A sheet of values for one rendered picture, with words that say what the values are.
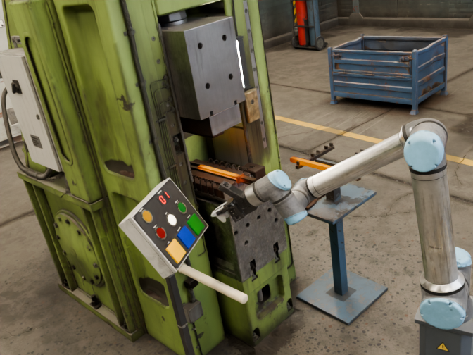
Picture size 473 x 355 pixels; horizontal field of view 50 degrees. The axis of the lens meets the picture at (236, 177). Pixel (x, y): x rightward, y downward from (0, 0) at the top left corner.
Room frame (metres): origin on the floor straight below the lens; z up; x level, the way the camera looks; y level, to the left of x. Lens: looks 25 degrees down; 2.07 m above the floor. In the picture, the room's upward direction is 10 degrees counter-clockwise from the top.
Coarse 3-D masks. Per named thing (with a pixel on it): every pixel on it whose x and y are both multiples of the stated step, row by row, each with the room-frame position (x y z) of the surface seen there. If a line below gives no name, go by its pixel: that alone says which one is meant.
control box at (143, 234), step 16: (160, 192) 1.89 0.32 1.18; (176, 192) 1.96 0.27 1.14; (144, 208) 1.77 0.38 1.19; (160, 208) 1.82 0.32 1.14; (176, 208) 1.88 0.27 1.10; (192, 208) 1.95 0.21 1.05; (128, 224) 1.70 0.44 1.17; (144, 224) 1.71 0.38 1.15; (160, 224) 1.76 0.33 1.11; (176, 224) 1.81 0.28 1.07; (144, 240) 1.68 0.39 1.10; (160, 240) 1.70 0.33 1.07; (160, 256) 1.65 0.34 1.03; (160, 272) 1.66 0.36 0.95
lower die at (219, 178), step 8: (200, 160) 2.64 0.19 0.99; (192, 168) 2.54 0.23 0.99; (200, 168) 2.50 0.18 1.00; (224, 168) 2.46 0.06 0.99; (232, 168) 2.44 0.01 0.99; (200, 176) 2.42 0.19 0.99; (208, 176) 2.40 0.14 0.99; (216, 176) 2.38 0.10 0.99; (224, 176) 2.35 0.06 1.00; (208, 184) 2.33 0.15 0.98; (232, 184) 2.27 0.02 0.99; (240, 184) 2.30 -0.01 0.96; (216, 192) 2.26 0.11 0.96
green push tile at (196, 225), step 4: (192, 216) 1.91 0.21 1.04; (196, 216) 1.92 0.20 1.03; (188, 220) 1.87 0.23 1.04; (192, 220) 1.89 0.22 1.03; (196, 220) 1.90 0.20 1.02; (200, 220) 1.92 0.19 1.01; (188, 224) 1.86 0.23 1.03; (192, 224) 1.87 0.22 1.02; (196, 224) 1.89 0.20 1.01; (200, 224) 1.90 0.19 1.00; (192, 228) 1.86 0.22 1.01; (196, 228) 1.87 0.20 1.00; (200, 228) 1.88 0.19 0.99; (196, 232) 1.85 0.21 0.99
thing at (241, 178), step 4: (204, 168) 2.48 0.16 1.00; (208, 168) 2.46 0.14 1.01; (212, 168) 2.45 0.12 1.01; (216, 168) 2.44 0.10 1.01; (216, 172) 2.41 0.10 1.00; (220, 172) 2.39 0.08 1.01; (224, 172) 2.38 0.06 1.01; (228, 172) 2.37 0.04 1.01; (232, 176) 2.32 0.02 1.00; (236, 176) 2.30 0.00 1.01; (240, 176) 2.29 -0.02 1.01; (244, 176) 2.28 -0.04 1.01; (248, 176) 2.27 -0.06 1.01; (240, 180) 2.28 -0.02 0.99; (244, 180) 2.27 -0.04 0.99; (248, 180) 2.23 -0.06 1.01; (252, 180) 2.22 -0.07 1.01; (248, 184) 2.24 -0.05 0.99
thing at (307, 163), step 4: (292, 160) 2.53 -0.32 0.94; (296, 160) 2.51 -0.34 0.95; (300, 160) 2.50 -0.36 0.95; (304, 160) 2.49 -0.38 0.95; (308, 160) 2.48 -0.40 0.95; (304, 164) 2.47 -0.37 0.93; (308, 164) 2.44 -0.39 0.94; (312, 164) 2.42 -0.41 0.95; (316, 164) 2.41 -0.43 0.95; (320, 164) 2.40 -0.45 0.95; (324, 164) 2.39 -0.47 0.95; (320, 168) 2.38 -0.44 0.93; (324, 168) 2.36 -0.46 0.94; (356, 180) 2.21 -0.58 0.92
